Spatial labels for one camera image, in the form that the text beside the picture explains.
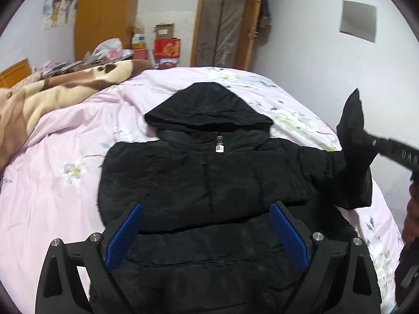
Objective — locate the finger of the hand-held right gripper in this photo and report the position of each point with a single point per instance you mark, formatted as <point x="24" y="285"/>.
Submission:
<point x="396" y="152"/>

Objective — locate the bag hanging on door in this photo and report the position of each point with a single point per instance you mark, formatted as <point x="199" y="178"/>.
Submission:
<point x="264" y="14"/>

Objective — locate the person's right hand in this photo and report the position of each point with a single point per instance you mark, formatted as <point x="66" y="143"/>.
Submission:
<point x="411" y="216"/>

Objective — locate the snack jar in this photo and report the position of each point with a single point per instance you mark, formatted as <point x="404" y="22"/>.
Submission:
<point x="138" y="37"/>

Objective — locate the black hooded puffer jacket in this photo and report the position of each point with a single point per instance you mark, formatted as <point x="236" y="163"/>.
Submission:
<point x="212" y="170"/>

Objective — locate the wooden wardrobe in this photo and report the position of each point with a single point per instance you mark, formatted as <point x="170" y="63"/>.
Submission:
<point x="104" y="9"/>

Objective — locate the cartoon couple wall poster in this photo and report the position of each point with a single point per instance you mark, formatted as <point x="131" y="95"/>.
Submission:
<point x="60" y="6"/>

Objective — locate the pink box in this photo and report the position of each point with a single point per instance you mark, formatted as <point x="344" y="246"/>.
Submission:
<point x="142" y="54"/>

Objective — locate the red gift box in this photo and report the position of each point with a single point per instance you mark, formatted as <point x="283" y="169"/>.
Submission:
<point x="167" y="49"/>

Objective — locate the open cardboard box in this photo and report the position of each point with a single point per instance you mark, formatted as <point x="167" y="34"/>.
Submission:
<point x="163" y="32"/>

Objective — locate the clutter of small items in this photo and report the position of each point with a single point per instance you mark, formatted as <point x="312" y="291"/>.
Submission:
<point x="59" y="67"/>

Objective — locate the grey wall panel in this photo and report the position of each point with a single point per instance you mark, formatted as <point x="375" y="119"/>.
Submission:
<point x="358" y="21"/>

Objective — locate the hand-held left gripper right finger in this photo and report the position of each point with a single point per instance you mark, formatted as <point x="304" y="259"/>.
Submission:
<point x="289" y="235"/>

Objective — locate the wooden headboard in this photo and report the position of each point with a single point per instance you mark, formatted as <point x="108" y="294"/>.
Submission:
<point x="14" y="72"/>

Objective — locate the white plastic bag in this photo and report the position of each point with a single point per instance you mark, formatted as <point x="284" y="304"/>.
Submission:
<point x="109" y="49"/>

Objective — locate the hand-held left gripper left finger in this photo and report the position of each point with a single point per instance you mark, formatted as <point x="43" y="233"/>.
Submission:
<point x="126" y="232"/>

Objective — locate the wooden door frame with curtain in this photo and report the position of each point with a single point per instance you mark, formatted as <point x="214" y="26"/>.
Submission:
<point x="222" y="19"/>

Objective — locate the brown bear print blanket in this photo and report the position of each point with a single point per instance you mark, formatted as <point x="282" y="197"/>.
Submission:
<point x="49" y="95"/>

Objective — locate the pink floral bed quilt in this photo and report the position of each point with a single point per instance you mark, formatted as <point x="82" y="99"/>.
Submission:
<point x="59" y="144"/>

